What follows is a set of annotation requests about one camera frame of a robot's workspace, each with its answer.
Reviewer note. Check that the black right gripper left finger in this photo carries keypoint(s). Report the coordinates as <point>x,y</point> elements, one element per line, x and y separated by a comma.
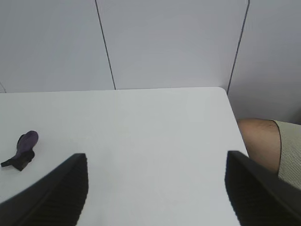
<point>47,197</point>

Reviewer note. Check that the purple and black cloth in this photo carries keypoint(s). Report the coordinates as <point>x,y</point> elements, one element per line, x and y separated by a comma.
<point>24,147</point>

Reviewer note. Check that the beige ribbed shorts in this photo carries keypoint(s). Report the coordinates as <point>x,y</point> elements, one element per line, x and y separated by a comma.
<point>291,150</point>

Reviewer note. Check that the bare person leg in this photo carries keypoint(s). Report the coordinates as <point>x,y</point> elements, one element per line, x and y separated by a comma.
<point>261,141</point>

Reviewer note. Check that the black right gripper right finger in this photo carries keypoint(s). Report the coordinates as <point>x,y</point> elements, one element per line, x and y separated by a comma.
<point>258,197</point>

